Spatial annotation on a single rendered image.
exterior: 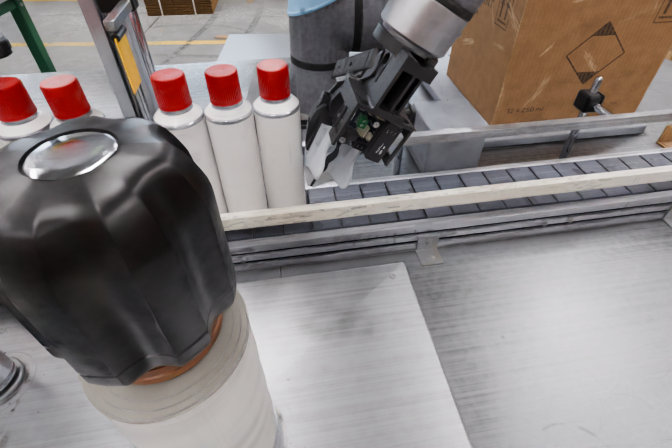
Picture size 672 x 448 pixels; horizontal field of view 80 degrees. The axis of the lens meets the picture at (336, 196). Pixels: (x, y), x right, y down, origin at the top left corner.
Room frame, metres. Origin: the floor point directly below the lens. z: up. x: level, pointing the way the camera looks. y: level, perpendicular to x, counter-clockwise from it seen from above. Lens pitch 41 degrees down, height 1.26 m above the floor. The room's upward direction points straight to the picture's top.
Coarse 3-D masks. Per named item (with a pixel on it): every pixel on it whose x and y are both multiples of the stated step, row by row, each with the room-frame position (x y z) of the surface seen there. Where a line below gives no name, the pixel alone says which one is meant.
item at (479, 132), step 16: (640, 112) 0.52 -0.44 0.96; (656, 112) 0.52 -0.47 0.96; (464, 128) 0.47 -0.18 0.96; (480, 128) 0.47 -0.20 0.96; (496, 128) 0.47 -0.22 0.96; (512, 128) 0.48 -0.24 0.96; (528, 128) 0.48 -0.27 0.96; (544, 128) 0.48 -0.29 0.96; (560, 128) 0.49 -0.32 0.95; (576, 128) 0.49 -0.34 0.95; (304, 144) 0.43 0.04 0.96; (416, 144) 0.45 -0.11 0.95
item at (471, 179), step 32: (608, 160) 0.51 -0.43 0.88; (640, 160) 0.51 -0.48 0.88; (320, 192) 0.43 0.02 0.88; (352, 192) 0.43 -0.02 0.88; (384, 192) 0.43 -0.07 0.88; (416, 192) 0.43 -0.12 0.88; (576, 192) 0.44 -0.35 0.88; (608, 192) 0.43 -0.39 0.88; (640, 192) 0.44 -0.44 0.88; (288, 224) 0.37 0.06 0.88; (320, 224) 0.37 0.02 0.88; (352, 224) 0.37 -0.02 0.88
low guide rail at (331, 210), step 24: (648, 168) 0.44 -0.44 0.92; (432, 192) 0.39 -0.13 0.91; (456, 192) 0.39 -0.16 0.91; (480, 192) 0.40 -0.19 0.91; (504, 192) 0.40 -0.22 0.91; (528, 192) 0.41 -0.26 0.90; (552, 192) 0.41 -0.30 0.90; (240, 216) 0.35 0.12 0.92; (264, 216) 0.35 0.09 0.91; (288, 216) 0.36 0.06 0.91; (312, 216) 0.36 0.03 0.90; (336, 216) 0.36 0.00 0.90
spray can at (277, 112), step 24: (264, 72) 0.38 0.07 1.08; (288, 72) 0.40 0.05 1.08; (264, 96) 0.39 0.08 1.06; (288, 96) 0.39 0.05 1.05; (264, 120) 0.38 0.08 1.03; (288, 120) 0.38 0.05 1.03; (264, 144) 0.38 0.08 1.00; (288, 144) 0.38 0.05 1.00; (264, 168) 0.38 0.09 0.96; (288, 168) 0.38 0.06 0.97; (288, 192) 0.38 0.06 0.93
